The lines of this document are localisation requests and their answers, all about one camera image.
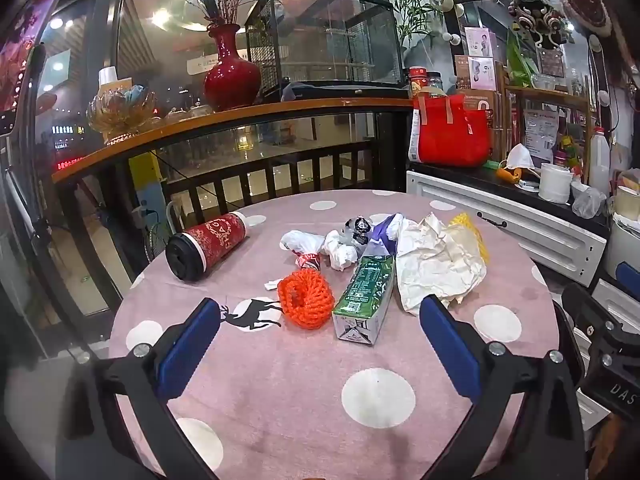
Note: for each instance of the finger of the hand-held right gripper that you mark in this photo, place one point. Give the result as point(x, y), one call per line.
point(590, 317)
point(630, 280)

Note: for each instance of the pink white box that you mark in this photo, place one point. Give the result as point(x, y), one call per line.
point(482, 74)

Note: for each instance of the white plastic bottle red cap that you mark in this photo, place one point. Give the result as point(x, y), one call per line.
point(600, 165)

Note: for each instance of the lion head decoration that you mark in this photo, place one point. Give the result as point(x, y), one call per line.
point(540, 20)

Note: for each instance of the beige tub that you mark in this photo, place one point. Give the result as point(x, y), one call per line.
point(627, 202)

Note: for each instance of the yellow foam net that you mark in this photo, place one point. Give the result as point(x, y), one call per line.
point(472, 232)

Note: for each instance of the white plastic bag red print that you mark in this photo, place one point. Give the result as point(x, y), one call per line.
point(300, 242)

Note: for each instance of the red paper cup black lid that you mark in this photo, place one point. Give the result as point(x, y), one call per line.
point(215, 240)

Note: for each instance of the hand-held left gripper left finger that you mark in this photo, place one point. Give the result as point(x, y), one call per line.
point(192, 345)

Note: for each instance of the green milk carton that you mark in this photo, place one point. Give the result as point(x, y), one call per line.
point(365, 290)

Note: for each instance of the wooden shelf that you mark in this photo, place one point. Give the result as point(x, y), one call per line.
point(550, 95)

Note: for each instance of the pink polka dot tablecloth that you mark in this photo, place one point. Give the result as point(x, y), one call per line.
point(300, 385)

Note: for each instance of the red ceramic vase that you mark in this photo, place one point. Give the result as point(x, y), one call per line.
point(232, 82)

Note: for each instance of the dark lid jar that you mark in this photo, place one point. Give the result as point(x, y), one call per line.
point(436, 82)

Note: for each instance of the brown printed cardboard box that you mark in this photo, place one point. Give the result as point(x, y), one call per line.
point(492, 115)

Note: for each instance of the clear plastic bag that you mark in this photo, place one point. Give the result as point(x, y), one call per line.
point(589, 204)

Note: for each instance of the red knitted round ornament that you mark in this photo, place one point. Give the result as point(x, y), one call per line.
point(585, 5)

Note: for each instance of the yellow board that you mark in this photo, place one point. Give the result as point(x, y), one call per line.
point(145, 175)

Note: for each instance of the yellow green drink bottle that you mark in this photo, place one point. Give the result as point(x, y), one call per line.
point(570, 152)

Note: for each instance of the white printed pouch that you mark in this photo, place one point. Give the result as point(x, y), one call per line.
point(540, 132)

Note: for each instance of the gold lotus bowl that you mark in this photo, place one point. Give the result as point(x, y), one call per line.
point(120, 112)

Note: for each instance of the broad green leaf plant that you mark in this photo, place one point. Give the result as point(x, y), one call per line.
point(520, 60)

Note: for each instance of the red tote bag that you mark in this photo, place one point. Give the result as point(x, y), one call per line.
point(452, 135)

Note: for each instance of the wooden ledge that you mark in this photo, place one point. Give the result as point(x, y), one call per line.
point(225, 120)

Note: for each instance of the black baluster railing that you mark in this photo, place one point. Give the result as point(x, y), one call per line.
point(300, 165)

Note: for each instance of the black silver wrapper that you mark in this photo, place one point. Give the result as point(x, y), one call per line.
point(357, 230)

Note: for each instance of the glass bowl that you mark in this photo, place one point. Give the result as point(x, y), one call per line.
point(547, 81)

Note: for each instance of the orange foam net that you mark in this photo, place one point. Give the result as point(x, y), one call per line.
point(307, 300)

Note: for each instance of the white tissue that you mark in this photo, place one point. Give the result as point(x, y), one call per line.
point(340, 252)
point(400, 225)

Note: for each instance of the red lid jar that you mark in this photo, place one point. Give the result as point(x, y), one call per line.
point(419, 80)

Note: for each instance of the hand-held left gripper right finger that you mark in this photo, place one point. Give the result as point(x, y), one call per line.
point(450, 350)

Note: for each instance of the white paper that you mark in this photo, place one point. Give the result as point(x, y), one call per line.
point(435, 265)

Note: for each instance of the purple plastic bag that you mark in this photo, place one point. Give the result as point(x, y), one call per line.
point(377, 245)

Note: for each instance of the white round container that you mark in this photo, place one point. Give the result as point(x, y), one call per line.
point(555, 185)

